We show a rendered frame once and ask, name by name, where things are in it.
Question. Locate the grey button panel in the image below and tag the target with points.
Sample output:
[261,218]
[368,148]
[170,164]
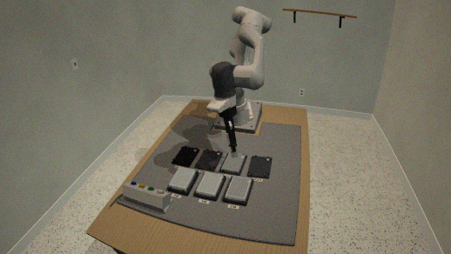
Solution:
[150,198]

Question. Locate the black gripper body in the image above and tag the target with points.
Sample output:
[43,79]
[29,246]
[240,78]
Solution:
[228,114]

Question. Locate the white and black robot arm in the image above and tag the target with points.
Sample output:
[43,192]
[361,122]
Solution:
[245,75]

